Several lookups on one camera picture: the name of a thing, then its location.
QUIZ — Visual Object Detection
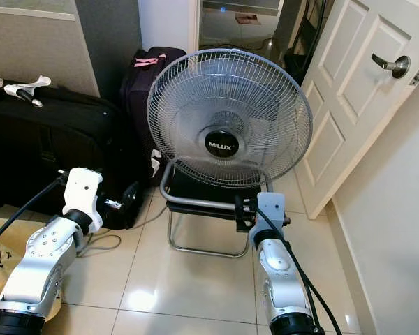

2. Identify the dark purple suitcase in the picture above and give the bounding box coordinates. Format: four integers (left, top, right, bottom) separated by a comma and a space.
120, 46, 186, 182

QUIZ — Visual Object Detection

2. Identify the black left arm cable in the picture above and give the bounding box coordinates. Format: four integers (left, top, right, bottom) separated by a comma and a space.
0, 171, 69, 252

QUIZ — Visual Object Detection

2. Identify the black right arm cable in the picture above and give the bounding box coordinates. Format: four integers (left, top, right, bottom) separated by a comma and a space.
257, 208, 343, 335

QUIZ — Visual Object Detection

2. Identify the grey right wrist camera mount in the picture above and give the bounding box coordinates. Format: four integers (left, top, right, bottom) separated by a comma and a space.
256, 193, 286, 235

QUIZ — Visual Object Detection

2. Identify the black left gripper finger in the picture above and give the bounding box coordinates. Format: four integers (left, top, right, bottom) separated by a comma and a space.
122, 181, 143, 211

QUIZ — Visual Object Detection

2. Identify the white panel door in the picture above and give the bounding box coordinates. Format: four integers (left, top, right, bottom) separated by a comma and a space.
293, 0, 419, 221

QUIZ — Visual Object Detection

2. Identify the pink suitcase ribbon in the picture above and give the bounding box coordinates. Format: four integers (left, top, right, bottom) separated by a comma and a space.
133, 57, 160, 68

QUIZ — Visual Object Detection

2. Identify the white luggage tag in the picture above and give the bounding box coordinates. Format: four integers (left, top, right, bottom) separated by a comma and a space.
150, 149, 163, 177

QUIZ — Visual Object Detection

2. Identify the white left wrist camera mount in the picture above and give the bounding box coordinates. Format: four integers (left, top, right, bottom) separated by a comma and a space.
61, 167, 104, 233

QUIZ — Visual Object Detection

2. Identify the silver MILUX floor fan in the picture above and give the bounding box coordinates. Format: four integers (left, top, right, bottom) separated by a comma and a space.
147, 49, 314, 259

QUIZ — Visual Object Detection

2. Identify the grey fan power cord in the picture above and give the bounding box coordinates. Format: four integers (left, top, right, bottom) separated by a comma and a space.
82, 232, 125, 253

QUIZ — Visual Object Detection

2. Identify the grey wardrobe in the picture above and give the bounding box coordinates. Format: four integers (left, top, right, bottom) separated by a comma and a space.
0, 0, 142, 98

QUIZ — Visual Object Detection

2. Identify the large black suitcase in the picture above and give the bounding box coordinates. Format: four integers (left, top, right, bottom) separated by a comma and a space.
0, 77, 140, 231

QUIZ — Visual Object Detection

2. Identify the metal lever door handle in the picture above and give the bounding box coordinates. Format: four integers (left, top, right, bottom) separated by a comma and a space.
371, 54, 411, 79

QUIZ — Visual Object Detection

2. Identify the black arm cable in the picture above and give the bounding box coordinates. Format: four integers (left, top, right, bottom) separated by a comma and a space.
257, 208, 343, 335
0, 171, 69, 252

